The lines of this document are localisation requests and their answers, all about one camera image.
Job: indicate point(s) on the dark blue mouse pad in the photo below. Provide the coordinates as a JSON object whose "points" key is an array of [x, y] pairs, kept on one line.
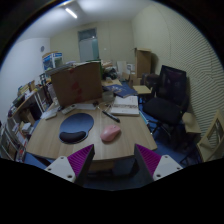
{"points": [[75, 128]]}

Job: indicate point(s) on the grey door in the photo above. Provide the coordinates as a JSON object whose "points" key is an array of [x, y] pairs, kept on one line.
{"points": [[88, 45]]}

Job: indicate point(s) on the wooden bookshelf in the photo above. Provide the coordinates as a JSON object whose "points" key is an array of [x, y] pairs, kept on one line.
{"points": [[26, 109]]}

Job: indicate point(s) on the black office chair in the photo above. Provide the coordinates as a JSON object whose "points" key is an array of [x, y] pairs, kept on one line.
{"points": [[171, 100]]}

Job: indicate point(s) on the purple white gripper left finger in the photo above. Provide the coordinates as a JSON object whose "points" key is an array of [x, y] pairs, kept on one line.
{"points": [[73, 168]]}

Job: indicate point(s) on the large brown cardboard box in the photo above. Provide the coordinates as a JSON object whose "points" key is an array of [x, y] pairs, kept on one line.
{"points": [[77, 84]]}

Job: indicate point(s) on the light wooden chair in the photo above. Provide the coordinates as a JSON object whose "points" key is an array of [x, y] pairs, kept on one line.
{"points": [[211, 145]]}

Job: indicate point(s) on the dark blue folder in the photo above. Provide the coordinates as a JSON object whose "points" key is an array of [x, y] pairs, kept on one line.
{"points": [[121, 90]]}

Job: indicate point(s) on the pink computer mouse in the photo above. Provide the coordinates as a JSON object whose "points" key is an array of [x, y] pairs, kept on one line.
{"points": [[110, 132]]}

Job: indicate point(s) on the blue white display box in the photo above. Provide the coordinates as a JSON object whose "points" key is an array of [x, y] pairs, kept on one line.
{"points": [[52, 60]]}

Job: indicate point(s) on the ceiling light strip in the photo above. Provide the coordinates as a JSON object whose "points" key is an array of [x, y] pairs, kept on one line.
{"points": [[71, 13]]}

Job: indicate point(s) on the tall cardboard box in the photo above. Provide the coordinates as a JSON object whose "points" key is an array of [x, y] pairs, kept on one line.
{"points": [[142, 61]]}

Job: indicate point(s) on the white book stack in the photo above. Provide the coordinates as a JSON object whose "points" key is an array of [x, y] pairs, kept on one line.
{"points": [[125, 106]]}

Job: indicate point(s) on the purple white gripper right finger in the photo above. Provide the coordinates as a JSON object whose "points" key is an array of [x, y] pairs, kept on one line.
{"points": [[157, 166]]}

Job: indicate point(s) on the black marker pen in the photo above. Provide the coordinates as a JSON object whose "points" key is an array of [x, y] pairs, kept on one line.
{"points": [[111, 116]]}

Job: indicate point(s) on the white remote control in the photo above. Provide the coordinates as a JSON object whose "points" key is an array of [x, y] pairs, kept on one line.
{"points": [[68, 109]]}

